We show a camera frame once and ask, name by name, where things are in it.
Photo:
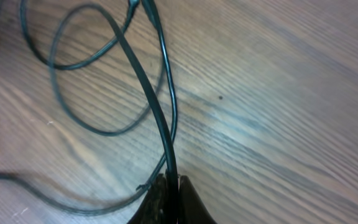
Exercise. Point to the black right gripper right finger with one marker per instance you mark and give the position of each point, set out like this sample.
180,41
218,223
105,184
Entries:
191,209

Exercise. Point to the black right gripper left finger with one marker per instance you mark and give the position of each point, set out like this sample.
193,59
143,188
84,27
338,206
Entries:
152,208

